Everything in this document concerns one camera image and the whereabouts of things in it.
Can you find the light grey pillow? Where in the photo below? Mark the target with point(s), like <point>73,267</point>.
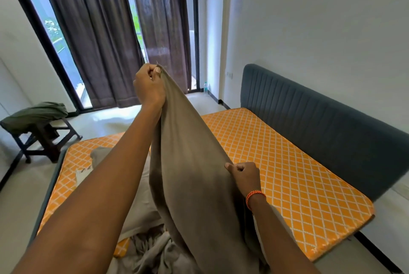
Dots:
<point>137,200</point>

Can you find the black window frame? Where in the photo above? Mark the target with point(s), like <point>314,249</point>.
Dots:
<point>38,37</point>

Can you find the olive green cloth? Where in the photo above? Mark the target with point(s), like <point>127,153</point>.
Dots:
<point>35,116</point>

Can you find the orange patterned mattress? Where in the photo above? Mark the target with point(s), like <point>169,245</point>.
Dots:
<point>287,171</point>

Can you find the dark bed frame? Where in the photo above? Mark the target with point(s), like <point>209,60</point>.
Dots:
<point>48,194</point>

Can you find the wide dark brown curtain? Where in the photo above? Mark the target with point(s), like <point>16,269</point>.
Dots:
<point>92,34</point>

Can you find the person's left thumb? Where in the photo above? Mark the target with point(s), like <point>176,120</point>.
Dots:
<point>157,71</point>

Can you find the person's left forearm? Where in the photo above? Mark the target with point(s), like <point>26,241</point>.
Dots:
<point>92,197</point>

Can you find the clear plastic water bottle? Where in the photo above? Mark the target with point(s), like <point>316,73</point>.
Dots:
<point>205,88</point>

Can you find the narrow dark brown curtain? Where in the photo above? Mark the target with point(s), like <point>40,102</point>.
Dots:
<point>163,21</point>

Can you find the person's left hand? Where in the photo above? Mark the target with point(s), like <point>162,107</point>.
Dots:
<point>147,87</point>

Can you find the person's right forearm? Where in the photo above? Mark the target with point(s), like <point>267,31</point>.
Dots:
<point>274,235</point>

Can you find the person's right hand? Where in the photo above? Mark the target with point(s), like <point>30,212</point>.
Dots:
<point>246,178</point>

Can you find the dark wooden stool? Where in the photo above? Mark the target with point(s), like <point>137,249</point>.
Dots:
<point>44,139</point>

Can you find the orange thread wristband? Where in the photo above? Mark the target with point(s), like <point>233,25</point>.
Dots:
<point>253,195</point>

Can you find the person's right thumb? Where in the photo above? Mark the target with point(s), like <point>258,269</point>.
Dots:
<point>230,167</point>

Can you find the dark blue padded headboard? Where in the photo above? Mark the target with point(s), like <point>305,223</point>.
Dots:
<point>319,130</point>

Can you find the crumpled grey blanket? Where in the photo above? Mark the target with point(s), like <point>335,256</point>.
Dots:
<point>159,254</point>

